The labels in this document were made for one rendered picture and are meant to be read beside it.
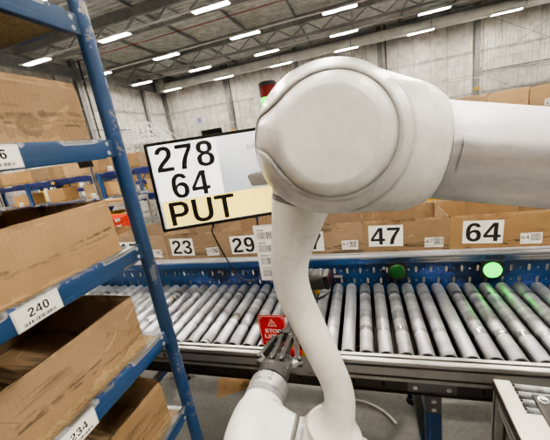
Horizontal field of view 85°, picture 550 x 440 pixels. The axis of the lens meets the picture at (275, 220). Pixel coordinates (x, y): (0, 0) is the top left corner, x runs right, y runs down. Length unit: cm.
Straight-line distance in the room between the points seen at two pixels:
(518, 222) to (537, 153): 133
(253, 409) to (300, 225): 39
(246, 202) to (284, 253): 58
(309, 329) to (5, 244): 45
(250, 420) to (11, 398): 37
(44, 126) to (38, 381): 37
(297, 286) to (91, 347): 37
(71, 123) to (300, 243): 43
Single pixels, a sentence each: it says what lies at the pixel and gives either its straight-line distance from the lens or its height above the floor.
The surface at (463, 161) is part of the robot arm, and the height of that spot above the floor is 145.
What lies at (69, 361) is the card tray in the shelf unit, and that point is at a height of 121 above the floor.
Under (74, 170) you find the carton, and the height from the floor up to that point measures 153.
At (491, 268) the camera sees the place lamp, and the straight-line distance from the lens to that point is 163.
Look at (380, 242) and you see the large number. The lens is 157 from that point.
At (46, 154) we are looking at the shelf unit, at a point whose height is 153.
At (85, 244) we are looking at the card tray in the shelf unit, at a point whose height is 138.
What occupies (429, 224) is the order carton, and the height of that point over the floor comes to 101.
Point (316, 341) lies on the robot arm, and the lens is 55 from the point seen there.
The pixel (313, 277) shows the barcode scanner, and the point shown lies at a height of 108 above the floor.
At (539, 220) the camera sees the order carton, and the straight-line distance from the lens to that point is 170.
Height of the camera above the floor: 150
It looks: 15 degrees down
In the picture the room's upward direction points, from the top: 9 degrees counter-clockwise
